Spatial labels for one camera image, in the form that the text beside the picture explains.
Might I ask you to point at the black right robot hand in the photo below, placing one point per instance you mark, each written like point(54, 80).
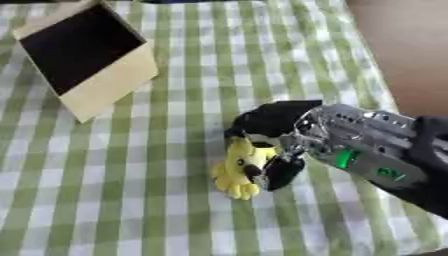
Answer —
point(274, 118)

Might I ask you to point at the tan cardboard box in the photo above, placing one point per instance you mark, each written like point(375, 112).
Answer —
point(87, 60)

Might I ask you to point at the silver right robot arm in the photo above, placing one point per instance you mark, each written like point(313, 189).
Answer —
point(373, 146)

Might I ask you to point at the yellow plush toy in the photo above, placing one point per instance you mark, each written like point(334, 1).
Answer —
point(242, 168)

